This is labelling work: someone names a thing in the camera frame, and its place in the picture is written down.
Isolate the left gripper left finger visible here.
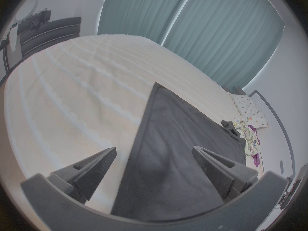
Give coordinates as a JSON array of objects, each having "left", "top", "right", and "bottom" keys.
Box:
[{"left": 49, "top": 147, "right": 117, "bottom": 200}]

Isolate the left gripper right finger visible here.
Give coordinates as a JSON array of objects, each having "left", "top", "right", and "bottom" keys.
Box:
[{"left": 192, "top": 146, "right": 258, "bottom": 198}]

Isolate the black T-shirt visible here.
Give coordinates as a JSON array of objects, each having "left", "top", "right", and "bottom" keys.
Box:
[{"left": 110, "top": 82, "right": 247, "bottom": 222}]

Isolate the bed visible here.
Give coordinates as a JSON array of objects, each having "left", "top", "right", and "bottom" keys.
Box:
[{"left": 0, "top": 34, "right": 295, "bottom": 216}]

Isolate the white printed pyjama garment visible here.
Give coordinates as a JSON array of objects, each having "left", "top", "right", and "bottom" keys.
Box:
[{"left": 232, "top": 118, "right": 261, "bottom": 156}]

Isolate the white printed pillow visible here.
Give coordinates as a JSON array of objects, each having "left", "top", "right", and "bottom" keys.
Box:
[{"left": 230, "top": 93, "right": 269, "bottom": 129}]

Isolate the grey bedside table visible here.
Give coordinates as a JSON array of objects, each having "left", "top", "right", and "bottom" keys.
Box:
[{"left": 222, "top": 86, "right": 246, "bottom": 96}]

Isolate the blue-green curtain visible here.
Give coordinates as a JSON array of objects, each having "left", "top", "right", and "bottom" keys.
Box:
[
  {"left": 164, "top": 0, "right": 285, "bottom": 88},
  {"left": 97, "top": 0, "right": 195, "bottom": 45}
]

